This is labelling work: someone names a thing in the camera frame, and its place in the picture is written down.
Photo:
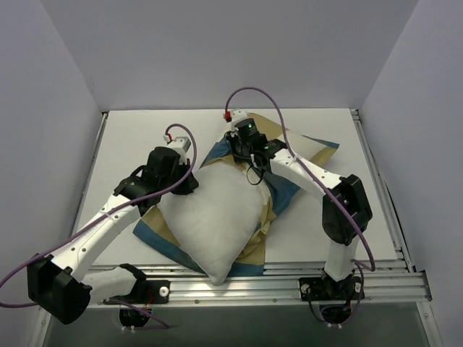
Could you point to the aluminium front rail frame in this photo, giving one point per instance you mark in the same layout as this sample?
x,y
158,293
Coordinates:
x,y
279,285

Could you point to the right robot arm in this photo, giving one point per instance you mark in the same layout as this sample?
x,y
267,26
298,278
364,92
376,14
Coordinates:
x,y
345,209

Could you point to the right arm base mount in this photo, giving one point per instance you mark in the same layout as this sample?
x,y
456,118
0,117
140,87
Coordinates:
x,y
327,289

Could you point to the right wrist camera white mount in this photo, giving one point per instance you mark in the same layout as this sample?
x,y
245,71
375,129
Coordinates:
x,y
231,117

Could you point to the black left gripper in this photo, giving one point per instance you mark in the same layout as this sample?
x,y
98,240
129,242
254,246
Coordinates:
x,y
187,181

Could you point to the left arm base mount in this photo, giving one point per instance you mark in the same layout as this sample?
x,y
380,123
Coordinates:
x,y
156,292

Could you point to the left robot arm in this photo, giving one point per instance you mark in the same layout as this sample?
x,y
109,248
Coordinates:
x,y
60,282

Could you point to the blue tan white checked pillowcase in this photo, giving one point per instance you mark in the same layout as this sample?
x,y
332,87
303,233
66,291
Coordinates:
x,y
281,194

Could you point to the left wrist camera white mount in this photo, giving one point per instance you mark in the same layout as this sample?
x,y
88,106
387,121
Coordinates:
x,y
180,145

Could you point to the white pillow insert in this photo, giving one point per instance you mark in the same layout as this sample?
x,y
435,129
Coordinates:
x,y
220,228

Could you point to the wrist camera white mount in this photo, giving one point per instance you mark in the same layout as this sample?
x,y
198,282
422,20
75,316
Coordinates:
x,y
180,145
231,117

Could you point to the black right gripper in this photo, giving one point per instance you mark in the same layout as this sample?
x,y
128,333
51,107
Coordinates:
x,y
238,147

